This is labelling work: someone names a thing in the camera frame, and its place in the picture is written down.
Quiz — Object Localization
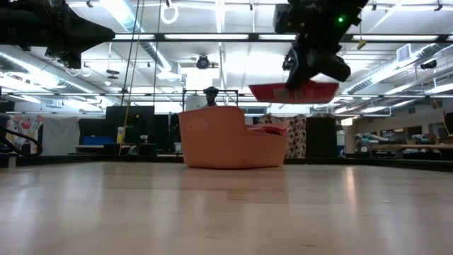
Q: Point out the orange plastic basket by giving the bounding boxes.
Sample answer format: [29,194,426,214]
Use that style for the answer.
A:
[178,105,289,170]

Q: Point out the white hanging ring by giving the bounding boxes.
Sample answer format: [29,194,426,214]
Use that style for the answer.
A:
[159,0,180,25]

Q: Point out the floral curtain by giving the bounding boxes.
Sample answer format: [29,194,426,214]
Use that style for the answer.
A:
[6,114,45,155]
[257,115,307,159]

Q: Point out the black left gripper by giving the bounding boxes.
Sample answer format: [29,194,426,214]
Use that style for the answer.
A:
[0,0,116,55]

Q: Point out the grey cloth cover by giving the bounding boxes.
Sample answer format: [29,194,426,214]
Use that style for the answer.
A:
[41,116,81,156]

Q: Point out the black cabinet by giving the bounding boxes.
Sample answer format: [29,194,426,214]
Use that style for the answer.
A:
[305,116,338,159]

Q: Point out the red items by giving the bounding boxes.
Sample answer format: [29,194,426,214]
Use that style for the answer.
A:
[245,123,289,137]

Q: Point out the black curved tube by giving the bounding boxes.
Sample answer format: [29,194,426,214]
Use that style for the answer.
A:
[0,126,43,157]

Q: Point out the person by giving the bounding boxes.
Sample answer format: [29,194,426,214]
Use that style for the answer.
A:
[201,86,220,108]

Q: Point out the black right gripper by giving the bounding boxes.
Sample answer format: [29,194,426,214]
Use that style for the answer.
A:
[282,38,352,91]

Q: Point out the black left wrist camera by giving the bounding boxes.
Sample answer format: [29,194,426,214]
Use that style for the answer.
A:
[44,46,83,70]

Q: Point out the red popcorn bag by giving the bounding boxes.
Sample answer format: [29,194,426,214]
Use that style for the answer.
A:
[248,79,340,105]

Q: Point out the round black ceiling camera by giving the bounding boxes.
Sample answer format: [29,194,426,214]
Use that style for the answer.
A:
[195,55,211,70]

